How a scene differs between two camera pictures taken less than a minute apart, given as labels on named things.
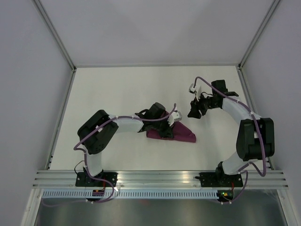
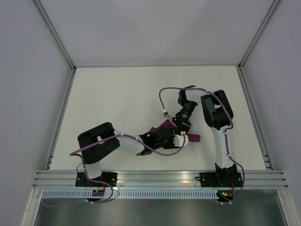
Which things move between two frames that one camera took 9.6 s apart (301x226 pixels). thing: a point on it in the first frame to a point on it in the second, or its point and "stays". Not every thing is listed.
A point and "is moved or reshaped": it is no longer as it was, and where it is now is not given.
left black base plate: [83, 179] stays
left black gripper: [168, 133] to [171, 146]
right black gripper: [195, 105] to [182, 125]
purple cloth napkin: [181, 133] is moved or reshaped
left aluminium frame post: [52, 28] stays
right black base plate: [214, 180] stays
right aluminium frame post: [273, 5] stays
